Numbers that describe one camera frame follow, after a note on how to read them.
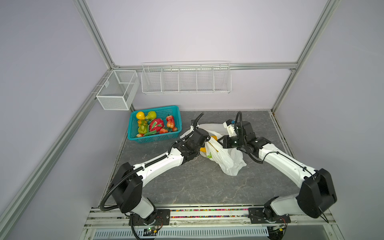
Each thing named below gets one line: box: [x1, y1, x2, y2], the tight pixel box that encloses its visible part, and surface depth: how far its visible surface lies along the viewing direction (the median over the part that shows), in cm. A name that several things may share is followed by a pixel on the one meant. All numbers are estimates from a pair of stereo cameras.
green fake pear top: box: [145, 111, 157, 120], surface depth 107 cm
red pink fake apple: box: [166, 115, 175, 124], surface depth 114 cm
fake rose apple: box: [167, 120, 175, 129], surface depth 109 cm
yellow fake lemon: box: [136, 111, 146, 120], surface depth 107 cm
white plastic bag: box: [180, 123, 247, 176], surface depth 79 cm
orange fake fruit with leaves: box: [137, 119, 148, 127], surface depth 108 cm
